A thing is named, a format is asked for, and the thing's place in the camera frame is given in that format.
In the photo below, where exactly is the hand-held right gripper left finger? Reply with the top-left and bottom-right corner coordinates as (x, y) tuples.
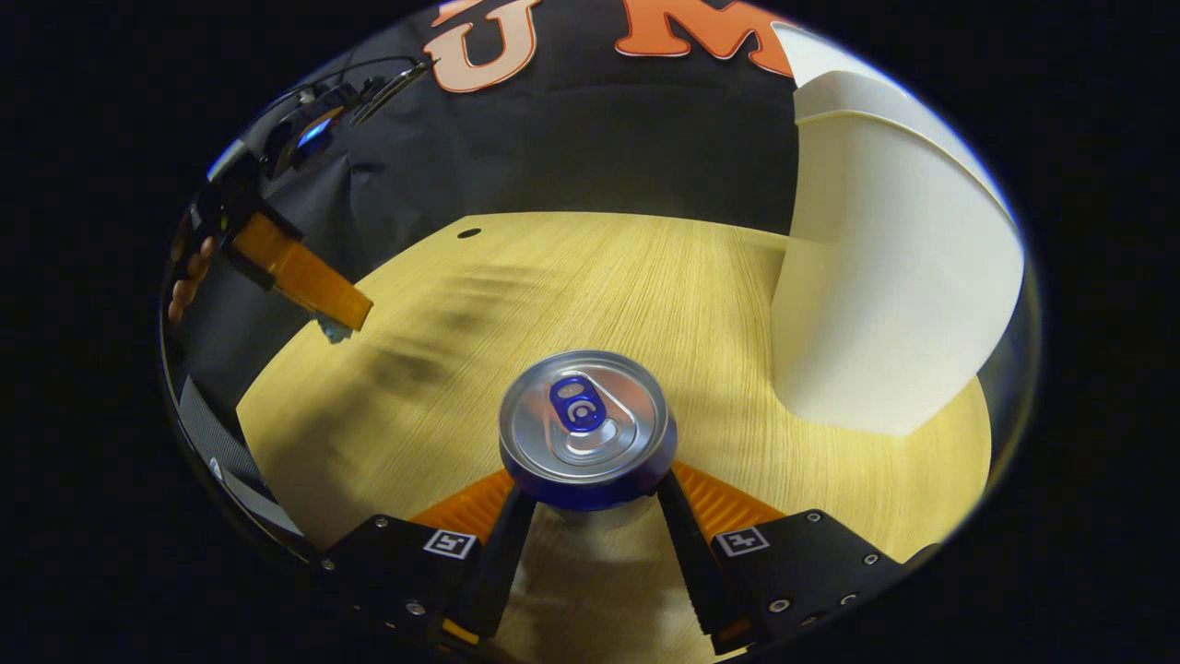
(318, 466), (538, 648)

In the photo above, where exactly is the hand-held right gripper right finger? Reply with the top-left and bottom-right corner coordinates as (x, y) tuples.
(656, 461), (910, 655)

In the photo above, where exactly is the blue pop can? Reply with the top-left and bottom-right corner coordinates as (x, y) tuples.
(498, 349), (679, 514)

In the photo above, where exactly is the white desktop garbage bin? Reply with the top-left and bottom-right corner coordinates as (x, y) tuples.
(770, 23), (1027, 438)

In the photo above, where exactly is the grey ribbed strip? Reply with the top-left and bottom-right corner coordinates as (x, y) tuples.
(175, 373), (306, 541)

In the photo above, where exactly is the black backdrop cloth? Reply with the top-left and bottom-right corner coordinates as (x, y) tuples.
(159, 0), (831, 565)

